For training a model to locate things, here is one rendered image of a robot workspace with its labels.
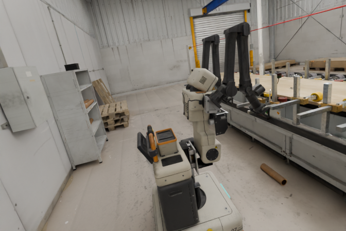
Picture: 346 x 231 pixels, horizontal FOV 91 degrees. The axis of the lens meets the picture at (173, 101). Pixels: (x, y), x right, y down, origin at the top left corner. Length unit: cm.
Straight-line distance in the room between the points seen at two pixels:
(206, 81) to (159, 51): 814
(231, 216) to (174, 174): 61
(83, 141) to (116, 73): 641
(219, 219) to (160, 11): 904
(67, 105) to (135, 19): 706
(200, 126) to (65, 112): 221
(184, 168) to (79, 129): 216
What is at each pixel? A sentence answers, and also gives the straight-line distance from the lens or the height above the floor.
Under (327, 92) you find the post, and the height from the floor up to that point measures 106.
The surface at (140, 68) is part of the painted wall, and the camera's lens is 916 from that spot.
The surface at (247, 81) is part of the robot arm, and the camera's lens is 120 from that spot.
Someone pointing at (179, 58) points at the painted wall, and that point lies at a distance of 952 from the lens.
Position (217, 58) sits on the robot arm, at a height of 142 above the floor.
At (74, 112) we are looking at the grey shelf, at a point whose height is 93.
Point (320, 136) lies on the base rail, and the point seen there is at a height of 69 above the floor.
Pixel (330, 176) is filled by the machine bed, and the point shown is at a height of 17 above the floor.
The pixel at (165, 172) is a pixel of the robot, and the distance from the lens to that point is 120.
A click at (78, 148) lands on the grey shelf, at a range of 319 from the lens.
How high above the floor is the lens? 150
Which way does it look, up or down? 14 degrees down
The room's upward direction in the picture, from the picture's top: 10 degrees counter-clockwise
